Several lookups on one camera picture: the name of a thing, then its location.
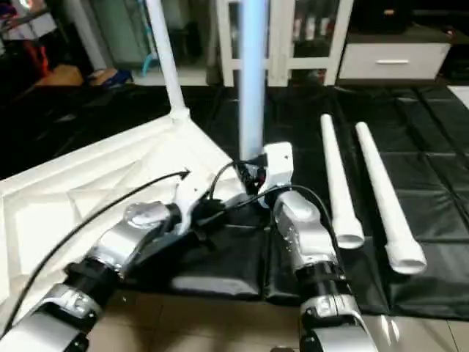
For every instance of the white plastic table leg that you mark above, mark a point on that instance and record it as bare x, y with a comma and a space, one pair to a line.
167, 59
388, 194
338, 176
253, 77

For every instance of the white plastic table top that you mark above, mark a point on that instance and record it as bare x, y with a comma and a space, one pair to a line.
88, 183

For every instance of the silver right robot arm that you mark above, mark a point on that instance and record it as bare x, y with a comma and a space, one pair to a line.
311, 249

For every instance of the black work mat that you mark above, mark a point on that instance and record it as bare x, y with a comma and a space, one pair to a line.
308, 271

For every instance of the white glass-door cabinet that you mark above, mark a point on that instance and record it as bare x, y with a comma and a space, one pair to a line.
300, 37

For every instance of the white drawer unit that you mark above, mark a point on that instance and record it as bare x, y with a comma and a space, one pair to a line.
392, 60

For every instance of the brown wooden desk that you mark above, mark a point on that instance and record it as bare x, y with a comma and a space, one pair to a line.
58, 75

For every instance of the black speaker box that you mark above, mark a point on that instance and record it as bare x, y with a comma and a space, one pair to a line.
392, 15

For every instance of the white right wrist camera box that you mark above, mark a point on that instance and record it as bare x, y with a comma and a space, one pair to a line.
277, 169

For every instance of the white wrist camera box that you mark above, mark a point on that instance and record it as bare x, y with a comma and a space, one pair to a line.
189, 194
277, 169

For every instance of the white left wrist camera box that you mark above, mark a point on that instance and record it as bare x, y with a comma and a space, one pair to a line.
189, 194

